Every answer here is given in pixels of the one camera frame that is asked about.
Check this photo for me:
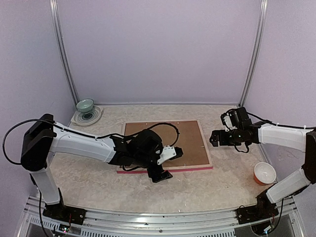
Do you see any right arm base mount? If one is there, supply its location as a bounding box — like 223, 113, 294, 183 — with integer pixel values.
236, 191, 279, 225

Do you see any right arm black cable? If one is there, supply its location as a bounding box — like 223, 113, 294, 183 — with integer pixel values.
246, 112, 316, 130

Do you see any wooden picture frame pink edge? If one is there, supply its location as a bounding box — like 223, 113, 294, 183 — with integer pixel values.
116, 119, 213, 175

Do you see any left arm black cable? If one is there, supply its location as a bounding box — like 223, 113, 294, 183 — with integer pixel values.
2, 118, 181, 237

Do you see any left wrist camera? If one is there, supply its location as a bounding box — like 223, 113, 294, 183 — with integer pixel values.
134, 129, 163, 155

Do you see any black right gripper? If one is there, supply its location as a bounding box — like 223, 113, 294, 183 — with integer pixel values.
210, 127, 243, 147

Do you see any aluminium corner post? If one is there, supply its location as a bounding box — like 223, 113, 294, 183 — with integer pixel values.
49, 0, 79, 106
238, 0, 269, 107

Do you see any aluminium front rail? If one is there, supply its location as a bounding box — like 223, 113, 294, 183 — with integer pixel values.
14, 197, 306, 237

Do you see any green ceramic bowl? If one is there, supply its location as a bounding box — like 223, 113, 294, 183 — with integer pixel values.
76, 98, 94, 114

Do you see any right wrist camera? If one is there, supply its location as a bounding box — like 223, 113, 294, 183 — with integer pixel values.
228, 107, 252, 130

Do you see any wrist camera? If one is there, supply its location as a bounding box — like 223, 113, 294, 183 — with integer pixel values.
228, 107, 252, 130
134, 129, 163, 155

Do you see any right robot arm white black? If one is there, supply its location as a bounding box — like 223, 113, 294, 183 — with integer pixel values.
209, 122, 316, 219

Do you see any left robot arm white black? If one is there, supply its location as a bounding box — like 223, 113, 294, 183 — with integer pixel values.
20, 114, 183, 220

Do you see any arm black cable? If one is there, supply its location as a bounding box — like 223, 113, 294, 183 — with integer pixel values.
2, 118, 181, 237
246, 112, 316, 130

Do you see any right aluminium corner post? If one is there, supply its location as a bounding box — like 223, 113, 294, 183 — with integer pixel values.
238, 0, 269, 107

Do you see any orange white bowl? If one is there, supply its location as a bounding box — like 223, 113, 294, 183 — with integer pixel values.
253, 162, 277, 186

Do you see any pale green patterned plate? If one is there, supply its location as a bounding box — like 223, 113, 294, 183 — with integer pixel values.
71, 106, 103, 126

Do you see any left aluminium corner post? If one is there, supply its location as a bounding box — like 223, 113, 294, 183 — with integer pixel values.
49, 0, 79, 106

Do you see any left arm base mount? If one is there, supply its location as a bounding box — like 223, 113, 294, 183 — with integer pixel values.
43, 200, 87, 225

